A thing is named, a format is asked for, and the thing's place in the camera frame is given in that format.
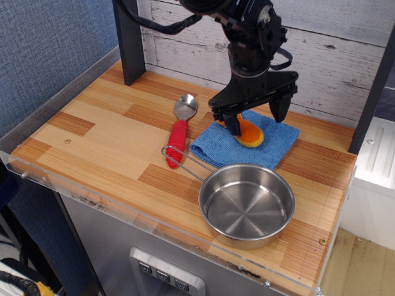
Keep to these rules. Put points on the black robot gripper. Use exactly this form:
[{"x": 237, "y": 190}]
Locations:
[{"x": 243, "y": 93}]

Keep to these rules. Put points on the orange plush fish toy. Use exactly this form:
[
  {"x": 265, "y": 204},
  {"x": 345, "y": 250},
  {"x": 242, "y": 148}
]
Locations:
[{"x": 251, "y": 135}]

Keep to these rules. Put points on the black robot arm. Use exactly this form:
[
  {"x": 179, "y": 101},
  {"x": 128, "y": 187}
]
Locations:
[{"x": 257, "y": 61}]

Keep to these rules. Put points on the folded blue cloth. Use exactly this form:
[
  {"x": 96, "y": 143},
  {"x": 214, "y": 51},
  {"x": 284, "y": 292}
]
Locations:
[{"x": 263, "y": 141}]

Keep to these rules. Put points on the small steel saucepan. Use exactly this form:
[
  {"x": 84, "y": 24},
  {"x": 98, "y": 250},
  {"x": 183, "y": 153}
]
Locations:
[{"x": 245, "y": 206}]

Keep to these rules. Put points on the white ribbed box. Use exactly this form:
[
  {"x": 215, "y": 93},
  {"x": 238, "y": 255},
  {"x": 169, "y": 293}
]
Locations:
[{"x": 368, "y": 211}]

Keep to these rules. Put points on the silver button control panel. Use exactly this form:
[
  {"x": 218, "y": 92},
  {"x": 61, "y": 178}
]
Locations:
[{"x": 166, "y": 274}]

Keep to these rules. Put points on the clear acrylic table guard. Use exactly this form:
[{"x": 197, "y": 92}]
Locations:
[{"x": 97, "y": 145}]

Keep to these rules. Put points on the red handled metal spoon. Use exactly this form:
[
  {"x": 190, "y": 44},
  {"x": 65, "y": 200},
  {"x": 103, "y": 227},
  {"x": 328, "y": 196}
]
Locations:
[{"x": 184, "y": 109}]

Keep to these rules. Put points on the dark right frame post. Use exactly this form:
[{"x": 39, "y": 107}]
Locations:
[{"x": 373, "y": 99}]

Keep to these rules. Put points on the dark frame post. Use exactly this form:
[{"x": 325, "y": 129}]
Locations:
[
  {"x": 129, "y": 41},
  {"x": 373, "y": 99}
]

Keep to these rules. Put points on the dark left frame post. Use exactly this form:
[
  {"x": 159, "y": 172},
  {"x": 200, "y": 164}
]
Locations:
[{"x": 129, "y": 41}]

